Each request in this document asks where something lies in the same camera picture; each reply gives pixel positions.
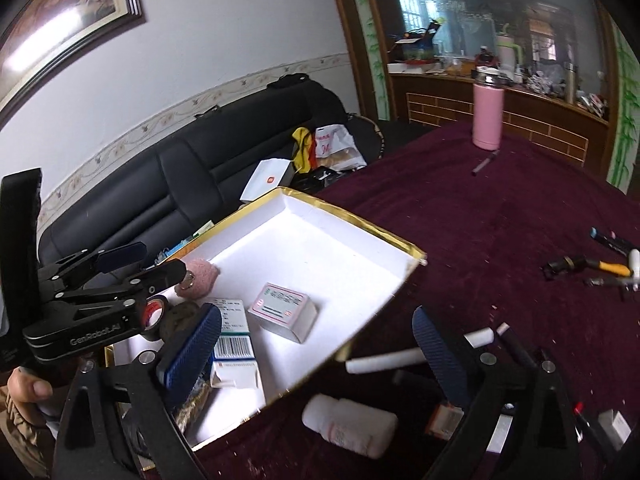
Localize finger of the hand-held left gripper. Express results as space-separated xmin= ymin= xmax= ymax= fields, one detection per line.
xmin=50 ymin=259 xmax=187 ymax=327
xmin=37 ymin=241 xmax=148 ymax=291

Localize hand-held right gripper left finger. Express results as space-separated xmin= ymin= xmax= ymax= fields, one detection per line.
xmin=52 ymin=304 xmax=222 ymax=480

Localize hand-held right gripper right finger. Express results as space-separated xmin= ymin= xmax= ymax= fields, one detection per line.
xmin=412 ymin=306 xmax=585 ymax=480

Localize blue white medicine box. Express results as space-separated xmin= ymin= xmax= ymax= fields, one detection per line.
xmin=209 ymin=299 xmax=262 ymax=391

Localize black marker grey cap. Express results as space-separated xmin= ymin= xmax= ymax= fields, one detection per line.
xmin=495 ymin=322 xmax=541 ymax=373

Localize small white medicine box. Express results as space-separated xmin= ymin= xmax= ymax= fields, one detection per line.
xmin=248 ymin=282 xmax=319 ymax=345

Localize white cloth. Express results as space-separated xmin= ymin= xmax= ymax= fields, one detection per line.
xmin=302 ymin=393 xmax=399 ymax=461

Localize white box tray gold rim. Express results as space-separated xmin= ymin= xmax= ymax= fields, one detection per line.
xmin=105 ymin=186 xmax=428 ymax=471

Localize black marker red caps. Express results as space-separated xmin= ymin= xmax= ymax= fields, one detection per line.
xmin=572 ymin=401 xmax=626 ymax=466

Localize white staple box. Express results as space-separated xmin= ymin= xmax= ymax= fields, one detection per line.
xmin=597 ymin=409 xmax=632 ymax=445

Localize person's left hand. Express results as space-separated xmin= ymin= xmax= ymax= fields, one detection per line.
xmin=6 ymin=366 xmax=55 ymax=405

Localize blue packet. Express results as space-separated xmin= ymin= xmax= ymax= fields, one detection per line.
xmin=157 ymin=245 xmax=188 ymax=266

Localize black tape roll red core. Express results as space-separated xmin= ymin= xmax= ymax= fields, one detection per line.
xmin=141 ymin=296 xmax=171 ymax=343

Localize pink powder puff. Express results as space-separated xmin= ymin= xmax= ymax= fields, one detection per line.
xmin=175 ymin=258 xmax=221 ymax=297

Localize black leather sofa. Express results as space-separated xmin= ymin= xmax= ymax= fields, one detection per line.
xmin=37 ymin=74 xmax=386 ymax=281

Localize white flat box orange logo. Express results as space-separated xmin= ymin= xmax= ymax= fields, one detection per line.
xmin=240 ymin=159 xmax=293 ymax=205

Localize person's brown trousers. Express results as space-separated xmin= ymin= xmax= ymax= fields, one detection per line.
xmin=0 ymin=390 xmax=61 ymax=480

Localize black pen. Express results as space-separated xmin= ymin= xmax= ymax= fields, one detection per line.
xmin=582 ymin=276 xmax=640 ymax=292

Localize yellow pen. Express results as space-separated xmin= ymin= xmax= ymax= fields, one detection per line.
xmin=582 ymin=259 xmax=633 ymax=277

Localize yellow cloth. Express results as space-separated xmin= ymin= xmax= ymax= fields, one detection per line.
xmin=291 ymin=127 xmax=317 ymax=173

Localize grey pen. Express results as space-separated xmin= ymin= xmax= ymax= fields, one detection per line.
xmin=471 ymin=150 xmax=501 ymax=177

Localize black marker blue cap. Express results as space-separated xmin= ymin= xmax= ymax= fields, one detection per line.
xmin=590 ymin=226 xmax=637 ymax=257

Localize white plastic bag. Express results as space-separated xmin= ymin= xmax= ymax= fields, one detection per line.
xmin=312 ymin=124 xmax=368 ymax=171

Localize pink thermos bottle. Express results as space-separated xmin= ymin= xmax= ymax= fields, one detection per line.
xmin=472 ymin=66 xmax=504 ymax=152

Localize framed wall picture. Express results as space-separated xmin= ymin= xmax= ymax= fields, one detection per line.
xmin=0 ymin=0 xmax=147 ymax=128

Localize bamboo print wall panel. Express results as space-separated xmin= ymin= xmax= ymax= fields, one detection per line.
xmin=352 ymin=0 xmax=392 ymax=122
xmin=605 ymin=30 xmax=640 ymax=196

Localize white tumbler with handle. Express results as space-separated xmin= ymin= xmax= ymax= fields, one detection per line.
xmin=496 ymin=35 xmax=523 ymax=78

